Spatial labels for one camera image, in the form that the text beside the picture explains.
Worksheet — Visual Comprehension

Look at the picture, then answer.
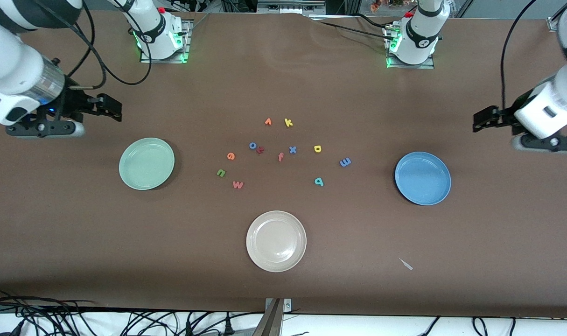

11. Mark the green plate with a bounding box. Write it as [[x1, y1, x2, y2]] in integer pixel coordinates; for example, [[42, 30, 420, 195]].
[[119, 137, 175, 191]]

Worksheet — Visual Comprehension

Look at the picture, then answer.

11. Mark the blue plate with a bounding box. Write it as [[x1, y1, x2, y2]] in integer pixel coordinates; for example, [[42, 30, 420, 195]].
[[394, 151, 452, 206]]

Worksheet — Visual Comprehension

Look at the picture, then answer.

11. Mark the brown paper table cover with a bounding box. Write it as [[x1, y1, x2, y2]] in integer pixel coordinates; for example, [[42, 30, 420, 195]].
[[0, 8, 567, 318]]

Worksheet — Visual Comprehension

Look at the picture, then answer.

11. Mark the beige plate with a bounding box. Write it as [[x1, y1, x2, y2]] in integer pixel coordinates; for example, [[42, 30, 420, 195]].
[[246, 210, 308, 273]]

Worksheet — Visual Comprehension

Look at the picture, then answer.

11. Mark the grey metal stand bar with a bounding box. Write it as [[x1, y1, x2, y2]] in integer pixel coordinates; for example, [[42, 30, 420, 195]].
[[252, 299, 284, 336]]

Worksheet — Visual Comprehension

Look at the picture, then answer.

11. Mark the black cable with metal plug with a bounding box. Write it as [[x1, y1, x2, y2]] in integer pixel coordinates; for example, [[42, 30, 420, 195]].
[[68, 14, 107, 90]]

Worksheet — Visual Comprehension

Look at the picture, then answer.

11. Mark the long black arm cable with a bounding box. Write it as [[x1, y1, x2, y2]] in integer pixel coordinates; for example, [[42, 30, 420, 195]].
[[80, 0, 152, 86]]

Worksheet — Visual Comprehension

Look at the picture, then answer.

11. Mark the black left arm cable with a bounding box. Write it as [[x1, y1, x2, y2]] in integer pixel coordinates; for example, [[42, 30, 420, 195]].
[[500, 0, 538, 110]]

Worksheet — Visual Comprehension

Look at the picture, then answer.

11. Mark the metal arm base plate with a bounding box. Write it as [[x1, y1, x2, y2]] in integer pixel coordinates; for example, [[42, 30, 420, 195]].
[[385, 26, 435, 70], [141, 19, 190, 64]]

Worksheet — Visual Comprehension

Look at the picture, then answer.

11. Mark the black cable on table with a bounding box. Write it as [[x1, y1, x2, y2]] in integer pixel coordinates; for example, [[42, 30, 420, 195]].
[[356, 13, 391, 29], [311, 14, 396, 42]]

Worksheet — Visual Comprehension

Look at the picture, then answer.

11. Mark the aluminium frame piece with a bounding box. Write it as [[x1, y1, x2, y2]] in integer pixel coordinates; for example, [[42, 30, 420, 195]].
[[258, 0, 326, 14]]

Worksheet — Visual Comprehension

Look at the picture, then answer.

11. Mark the black floor cable tangle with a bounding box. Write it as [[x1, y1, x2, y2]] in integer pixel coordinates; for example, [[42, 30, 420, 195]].
[[0, 287, 97, 336]]

